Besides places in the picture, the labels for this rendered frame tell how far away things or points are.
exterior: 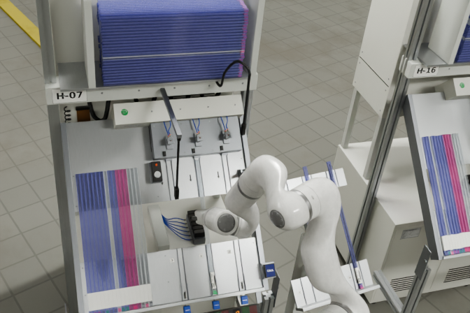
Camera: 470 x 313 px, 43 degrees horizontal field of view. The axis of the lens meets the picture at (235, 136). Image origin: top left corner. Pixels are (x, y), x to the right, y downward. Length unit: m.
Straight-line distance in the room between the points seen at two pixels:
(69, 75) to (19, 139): 2.16
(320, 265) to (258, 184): 0.29
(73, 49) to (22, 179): 1.84
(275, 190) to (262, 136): 2.77
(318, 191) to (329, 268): 0.22
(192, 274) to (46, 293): 1.19
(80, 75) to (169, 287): 0.83
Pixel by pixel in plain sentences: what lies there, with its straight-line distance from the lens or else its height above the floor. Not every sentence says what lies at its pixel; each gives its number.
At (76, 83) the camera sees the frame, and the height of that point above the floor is 1.39.
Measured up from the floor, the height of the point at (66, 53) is 1.43.
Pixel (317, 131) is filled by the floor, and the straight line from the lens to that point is 4.53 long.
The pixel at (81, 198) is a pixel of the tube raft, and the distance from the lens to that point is 2.23.
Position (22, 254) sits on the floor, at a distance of 3.50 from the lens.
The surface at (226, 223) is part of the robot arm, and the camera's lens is 1.97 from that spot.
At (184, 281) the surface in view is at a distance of 2.27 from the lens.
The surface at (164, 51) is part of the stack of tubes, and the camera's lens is 2.11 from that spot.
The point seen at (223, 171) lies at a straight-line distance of 2.32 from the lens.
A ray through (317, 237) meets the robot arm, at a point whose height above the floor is 1.33.
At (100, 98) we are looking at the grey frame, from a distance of 2.20.
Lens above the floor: 2.48
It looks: 35 degrees down
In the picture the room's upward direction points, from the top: 6 degrees clockwise
